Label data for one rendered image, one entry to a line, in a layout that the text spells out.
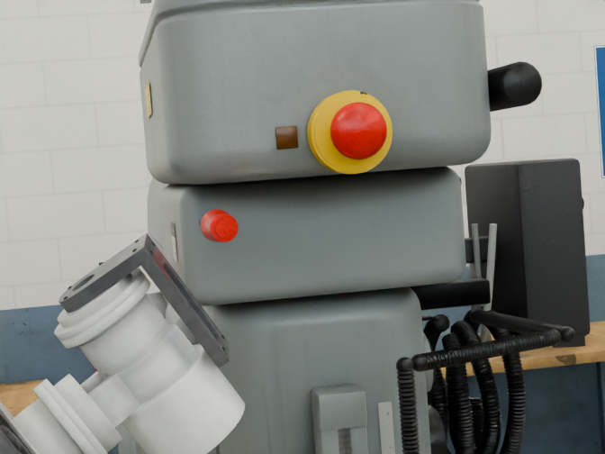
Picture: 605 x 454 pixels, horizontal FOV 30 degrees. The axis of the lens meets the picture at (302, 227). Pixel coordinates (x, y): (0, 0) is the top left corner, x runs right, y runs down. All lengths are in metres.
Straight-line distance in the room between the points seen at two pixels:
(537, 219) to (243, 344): 0.48
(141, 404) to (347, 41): 0.32
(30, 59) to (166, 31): 4.42
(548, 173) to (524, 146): 4.28
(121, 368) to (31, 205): 4.58
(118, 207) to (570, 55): 2.31
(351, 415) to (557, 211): 0.49
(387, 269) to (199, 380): 0.31
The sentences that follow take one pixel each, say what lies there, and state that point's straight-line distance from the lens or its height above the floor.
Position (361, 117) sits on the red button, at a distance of 0.79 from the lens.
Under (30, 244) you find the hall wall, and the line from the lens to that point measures 5.25.
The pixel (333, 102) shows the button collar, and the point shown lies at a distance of 0.81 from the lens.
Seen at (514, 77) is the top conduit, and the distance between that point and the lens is 0.91.
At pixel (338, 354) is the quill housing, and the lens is 0.98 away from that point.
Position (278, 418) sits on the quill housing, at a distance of 0.98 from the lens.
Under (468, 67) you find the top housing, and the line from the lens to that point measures 0.87.
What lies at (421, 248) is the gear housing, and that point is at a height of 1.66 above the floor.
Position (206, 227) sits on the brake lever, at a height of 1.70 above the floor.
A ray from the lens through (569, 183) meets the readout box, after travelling 1.34.
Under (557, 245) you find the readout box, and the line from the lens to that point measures 1.34.
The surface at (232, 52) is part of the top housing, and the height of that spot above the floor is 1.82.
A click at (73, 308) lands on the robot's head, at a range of 0.67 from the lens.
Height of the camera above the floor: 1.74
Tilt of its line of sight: 3 degrees down
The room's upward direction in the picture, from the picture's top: 4 degrees counter-clockwise
